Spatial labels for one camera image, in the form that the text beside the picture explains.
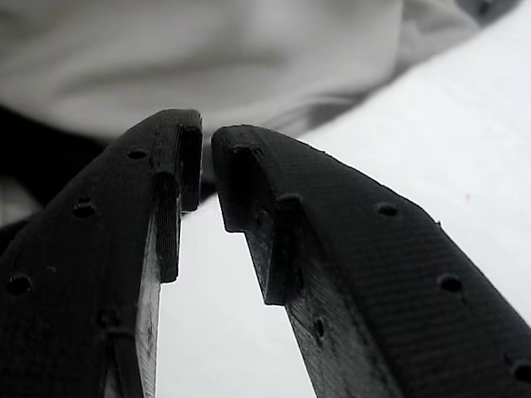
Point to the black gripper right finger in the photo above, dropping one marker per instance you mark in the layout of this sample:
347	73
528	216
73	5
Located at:
400	299

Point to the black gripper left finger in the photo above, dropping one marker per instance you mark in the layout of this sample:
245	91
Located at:
74	263

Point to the large white paper sheet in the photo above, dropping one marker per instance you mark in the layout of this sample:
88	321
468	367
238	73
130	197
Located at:
434	129

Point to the man in beige hoodie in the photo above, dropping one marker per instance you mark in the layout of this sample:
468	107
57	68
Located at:
190	43

